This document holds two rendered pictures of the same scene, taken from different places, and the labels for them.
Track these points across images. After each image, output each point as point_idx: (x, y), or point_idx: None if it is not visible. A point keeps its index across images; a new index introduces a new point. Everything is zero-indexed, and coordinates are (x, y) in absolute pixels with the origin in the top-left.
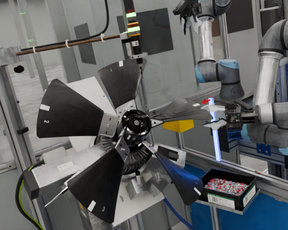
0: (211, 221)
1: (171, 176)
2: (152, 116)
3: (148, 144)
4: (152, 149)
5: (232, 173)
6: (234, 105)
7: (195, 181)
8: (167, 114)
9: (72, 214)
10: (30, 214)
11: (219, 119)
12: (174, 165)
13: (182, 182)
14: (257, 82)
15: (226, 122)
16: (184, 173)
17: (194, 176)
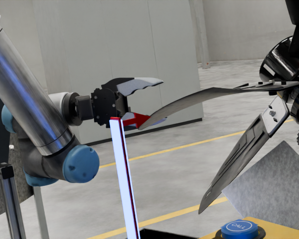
0: None
1: (237, 142)
2: (277, 87)
3: (279, 113)
4: (268, 116)
5: None
6: (100, 90)
7: (209, 194)
8: (238, 87)
9: None
10: None
11: (134, 112)
12: (238, 159)
13: (224, 161)
14: (32, 72)
15: (128, 106)
16: (224, 176)
17: (210, 201)
